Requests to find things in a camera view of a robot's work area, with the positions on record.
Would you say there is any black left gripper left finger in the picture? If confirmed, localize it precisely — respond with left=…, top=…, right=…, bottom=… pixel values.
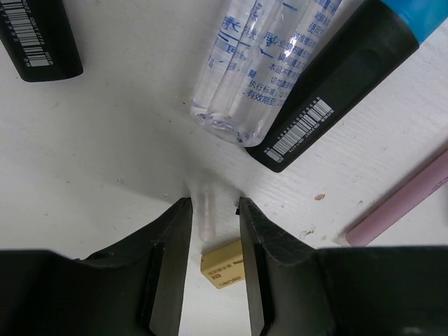
left=1, top=198, right=193, bottom=335

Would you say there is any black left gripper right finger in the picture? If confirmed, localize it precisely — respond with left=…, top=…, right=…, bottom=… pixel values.
left=239, top=197, right=447, bottom=335

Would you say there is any tan rectangular eraser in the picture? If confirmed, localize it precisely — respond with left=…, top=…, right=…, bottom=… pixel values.
left=200, top=239, right=245, bottom=289

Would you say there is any clear spray bottle blue cap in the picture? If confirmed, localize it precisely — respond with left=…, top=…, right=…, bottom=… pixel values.
left=190, top=0, right=340, bottom=147

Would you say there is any blue and black highlighter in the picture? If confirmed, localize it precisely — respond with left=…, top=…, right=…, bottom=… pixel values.
left=246, top=0, right=447, bottom=172

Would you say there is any pink and black highlighter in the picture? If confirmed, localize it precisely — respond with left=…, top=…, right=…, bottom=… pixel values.
left=1, top=0, right=83, bottom=83

